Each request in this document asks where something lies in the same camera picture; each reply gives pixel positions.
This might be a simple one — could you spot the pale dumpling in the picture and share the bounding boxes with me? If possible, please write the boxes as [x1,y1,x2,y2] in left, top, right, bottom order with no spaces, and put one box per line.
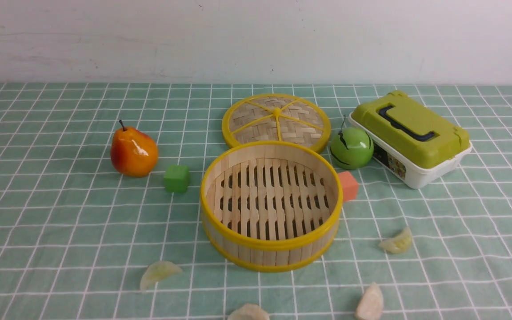
[140,261,183,291]
[354,282,384,320]
[378,227,414,254]
[227,303,270,320]

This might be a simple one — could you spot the bamboo steamer tray yellow rim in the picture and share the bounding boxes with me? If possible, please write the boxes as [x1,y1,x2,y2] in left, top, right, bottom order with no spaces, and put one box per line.
[200,141,344,272]

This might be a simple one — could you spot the woven bamboo steamer lid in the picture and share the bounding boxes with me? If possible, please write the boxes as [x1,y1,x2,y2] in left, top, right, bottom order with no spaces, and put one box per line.
[221,93,332,153]

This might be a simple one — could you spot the green cube block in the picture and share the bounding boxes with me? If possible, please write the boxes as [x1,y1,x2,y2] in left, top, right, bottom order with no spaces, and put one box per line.
[163,164,190,194]

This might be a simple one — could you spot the green apple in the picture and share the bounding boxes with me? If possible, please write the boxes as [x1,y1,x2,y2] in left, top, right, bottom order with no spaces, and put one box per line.
[328,117,374,170]

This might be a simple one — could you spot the orange cube block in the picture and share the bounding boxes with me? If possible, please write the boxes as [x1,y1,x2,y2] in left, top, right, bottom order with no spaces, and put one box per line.
[338,172,359,202]

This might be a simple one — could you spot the orange red pear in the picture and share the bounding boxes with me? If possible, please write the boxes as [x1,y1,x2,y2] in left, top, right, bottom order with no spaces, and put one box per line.
[110,120,159,177]

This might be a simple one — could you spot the green lidded white box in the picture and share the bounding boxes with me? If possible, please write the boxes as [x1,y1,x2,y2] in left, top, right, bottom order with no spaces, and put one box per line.
[349,90,472,189]

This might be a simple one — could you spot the green checkered tablecloth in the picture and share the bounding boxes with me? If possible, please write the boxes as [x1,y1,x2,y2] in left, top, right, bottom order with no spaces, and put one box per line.
[0,83,512,320]

